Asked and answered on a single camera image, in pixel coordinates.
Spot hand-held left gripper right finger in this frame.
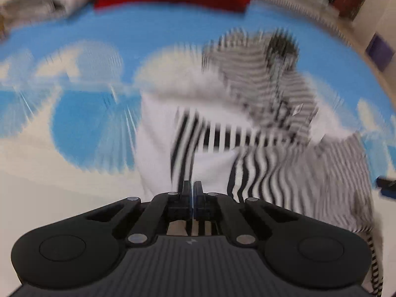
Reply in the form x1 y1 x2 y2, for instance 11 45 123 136
193 180 298 248

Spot black white striped small garment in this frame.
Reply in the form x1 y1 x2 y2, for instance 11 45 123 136
134 28 384 297

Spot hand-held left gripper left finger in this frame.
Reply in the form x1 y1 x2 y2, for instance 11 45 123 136
82 180 193 248

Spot purple bin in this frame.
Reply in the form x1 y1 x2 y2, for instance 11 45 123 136
366 34 395 72

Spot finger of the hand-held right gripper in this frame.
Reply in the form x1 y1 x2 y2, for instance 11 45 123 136
375 176 396 197

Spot blue white printed bed sheet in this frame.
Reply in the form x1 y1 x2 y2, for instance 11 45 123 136
0 3 396 297

